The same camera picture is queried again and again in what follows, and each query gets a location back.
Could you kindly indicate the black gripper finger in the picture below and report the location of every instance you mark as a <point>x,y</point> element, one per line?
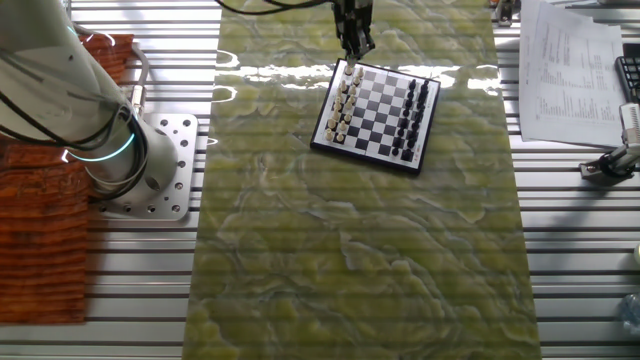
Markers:
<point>362,40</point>
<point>346,42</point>

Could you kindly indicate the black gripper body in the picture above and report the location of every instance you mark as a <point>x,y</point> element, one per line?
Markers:
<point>352,12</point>

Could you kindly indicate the white chess piece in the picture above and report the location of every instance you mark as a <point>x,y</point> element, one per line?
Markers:
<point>343,87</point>
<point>350,63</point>
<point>332,124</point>
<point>340,95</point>
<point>328,134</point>
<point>335,114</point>
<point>338,105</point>
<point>348,71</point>

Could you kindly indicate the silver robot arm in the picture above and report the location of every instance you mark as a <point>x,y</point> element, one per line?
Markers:
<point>50,75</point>

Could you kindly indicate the black framed magnetic chessboard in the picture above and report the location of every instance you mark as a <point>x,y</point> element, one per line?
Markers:
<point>375,115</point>

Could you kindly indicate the black chess pawn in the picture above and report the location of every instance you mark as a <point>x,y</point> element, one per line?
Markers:
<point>410,93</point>
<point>412,83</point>
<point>400,132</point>
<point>405,112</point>
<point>396,151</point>
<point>408,102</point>

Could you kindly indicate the black chess piece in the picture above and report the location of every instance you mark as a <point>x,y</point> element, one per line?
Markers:
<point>424,85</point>
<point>417,115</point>
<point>410,145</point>
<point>422,95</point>
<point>412,135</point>
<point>419,105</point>
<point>415,125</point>

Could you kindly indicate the green marble patterned mat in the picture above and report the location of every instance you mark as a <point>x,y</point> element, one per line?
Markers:
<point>325,250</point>

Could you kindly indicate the printed white paper sheet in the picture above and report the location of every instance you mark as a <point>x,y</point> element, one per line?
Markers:
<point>575,100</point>

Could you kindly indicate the black keyboard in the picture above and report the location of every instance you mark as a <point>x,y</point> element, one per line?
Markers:
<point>631,75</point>

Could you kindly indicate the clear plastic water bottle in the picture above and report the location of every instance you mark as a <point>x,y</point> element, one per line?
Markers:
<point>632,312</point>

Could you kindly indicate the silver metal bracket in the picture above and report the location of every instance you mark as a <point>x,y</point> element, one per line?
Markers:
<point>505,12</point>

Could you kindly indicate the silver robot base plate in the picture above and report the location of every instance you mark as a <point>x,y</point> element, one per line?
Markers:
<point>185,150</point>

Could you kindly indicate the black and silver camera mount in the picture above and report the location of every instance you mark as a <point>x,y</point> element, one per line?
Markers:
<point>607,167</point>

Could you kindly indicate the silver boxy camera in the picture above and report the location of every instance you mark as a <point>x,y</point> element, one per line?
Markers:
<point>631,125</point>

